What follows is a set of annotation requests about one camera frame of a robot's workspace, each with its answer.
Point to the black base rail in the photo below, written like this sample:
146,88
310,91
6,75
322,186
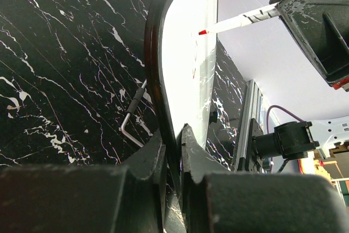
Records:
252,122

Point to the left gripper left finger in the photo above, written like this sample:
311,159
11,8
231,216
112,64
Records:
129,197

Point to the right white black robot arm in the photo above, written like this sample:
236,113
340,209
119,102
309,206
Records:
293,139

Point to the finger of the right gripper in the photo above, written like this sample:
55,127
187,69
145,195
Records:
320,29

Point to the metal whiteboard stand leg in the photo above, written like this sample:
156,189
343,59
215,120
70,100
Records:
130,111

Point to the white whiteboard black frame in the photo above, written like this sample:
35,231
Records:
180,68

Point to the red capped whiteboard marker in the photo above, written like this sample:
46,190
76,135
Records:
244,19

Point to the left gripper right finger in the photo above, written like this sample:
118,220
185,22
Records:
218,200

